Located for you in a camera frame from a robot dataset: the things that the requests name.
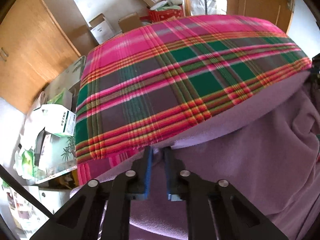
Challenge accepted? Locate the purple fleece garment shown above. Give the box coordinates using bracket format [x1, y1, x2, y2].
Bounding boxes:
[69, 69, 320, 240]

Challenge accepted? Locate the white drawer cabinet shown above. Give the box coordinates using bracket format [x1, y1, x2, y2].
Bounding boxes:
[1, 177, 76, 239]

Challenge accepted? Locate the glass top side table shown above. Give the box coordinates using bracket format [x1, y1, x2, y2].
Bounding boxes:
[15, 55, 87, 185]

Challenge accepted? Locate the green plastic package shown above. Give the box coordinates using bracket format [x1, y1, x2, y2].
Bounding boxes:
[13, 147, 34, 180]

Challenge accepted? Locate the wooden door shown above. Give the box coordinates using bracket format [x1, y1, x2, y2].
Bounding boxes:
[227, 0, 294, 33]

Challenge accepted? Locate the white green tissue box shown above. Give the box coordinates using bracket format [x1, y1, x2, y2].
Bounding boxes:
[32, 104, 76, 137]

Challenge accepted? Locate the pink green plaid bedspread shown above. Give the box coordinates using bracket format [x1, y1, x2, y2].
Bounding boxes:
[75, 15, 311, 184]

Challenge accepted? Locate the white open cardboard box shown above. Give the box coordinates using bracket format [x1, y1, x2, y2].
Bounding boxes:
[89, 14, 116, 44]

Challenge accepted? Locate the wooden wardrobe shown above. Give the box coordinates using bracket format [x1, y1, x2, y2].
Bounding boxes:
[1, 0, 98, 113]

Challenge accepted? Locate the black cable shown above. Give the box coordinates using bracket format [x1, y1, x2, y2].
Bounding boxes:
[0, 164, 54, 219]

